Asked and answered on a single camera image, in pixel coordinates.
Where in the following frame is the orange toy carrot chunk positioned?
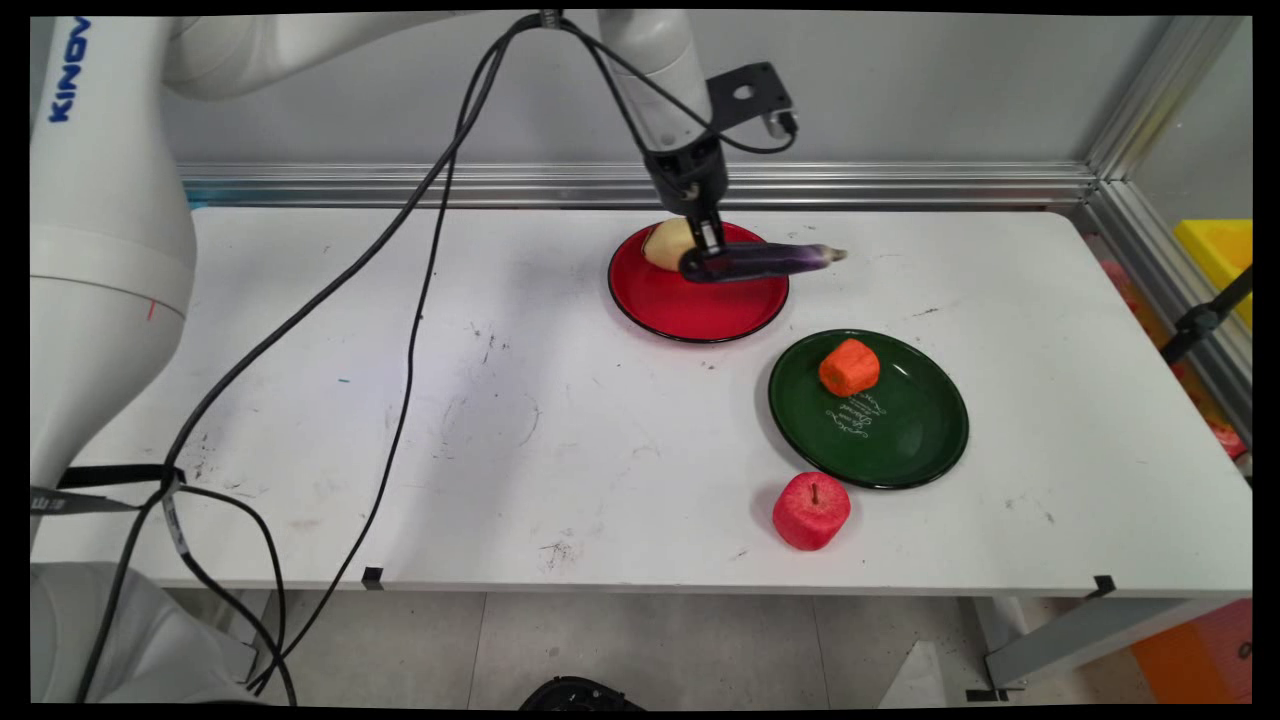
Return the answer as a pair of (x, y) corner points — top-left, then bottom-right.
(818, 339), (882, 397)

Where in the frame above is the purple toy eggplant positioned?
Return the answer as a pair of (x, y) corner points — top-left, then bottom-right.
(680, 242), (849, 285)

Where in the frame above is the thick black cable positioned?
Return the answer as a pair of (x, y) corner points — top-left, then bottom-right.
(75, 12), (651, 706)

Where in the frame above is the red plate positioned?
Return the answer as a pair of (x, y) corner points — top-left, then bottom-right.
(608, 220), (791, 345)

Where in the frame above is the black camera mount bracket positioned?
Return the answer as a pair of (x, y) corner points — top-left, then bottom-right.
(705, 62), (797, 132)

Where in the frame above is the black velcro strap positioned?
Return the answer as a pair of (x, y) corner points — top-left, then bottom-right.
(30, 464), (188, 517)

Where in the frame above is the red toy apple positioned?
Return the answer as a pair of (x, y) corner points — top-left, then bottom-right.
(772, 472), (852, 552)

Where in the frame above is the grey table support beam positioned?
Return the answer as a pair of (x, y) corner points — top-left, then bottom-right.
(975, 597), (1201, 693)

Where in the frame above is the aluminium frame post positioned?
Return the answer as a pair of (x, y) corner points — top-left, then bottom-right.
(1085, 15), (1251, 183)

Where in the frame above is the orange box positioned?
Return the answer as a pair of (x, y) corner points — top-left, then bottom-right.
(1130, 600), (1253, 704)

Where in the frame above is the dark green plate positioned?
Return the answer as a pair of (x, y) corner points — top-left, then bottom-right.
(768, 329), (970, 491)

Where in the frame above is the beige toy potato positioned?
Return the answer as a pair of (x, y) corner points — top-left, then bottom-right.
(642, 218), (701, 272)

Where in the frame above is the black round object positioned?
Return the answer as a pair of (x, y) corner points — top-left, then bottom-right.
(518, 676), (646, 711)

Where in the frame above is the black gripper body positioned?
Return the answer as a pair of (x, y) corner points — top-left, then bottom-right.
(644, 138), (732, 217)

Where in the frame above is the long aluminium frame rail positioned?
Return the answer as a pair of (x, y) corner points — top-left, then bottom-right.
(178, 160), (1097, 211)

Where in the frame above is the yellow box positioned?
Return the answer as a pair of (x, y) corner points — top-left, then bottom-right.
(1173, 218), (1253, 331)

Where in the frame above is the short aluminium frame rail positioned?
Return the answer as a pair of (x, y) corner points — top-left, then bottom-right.
(1070, 180), (1253, 446)

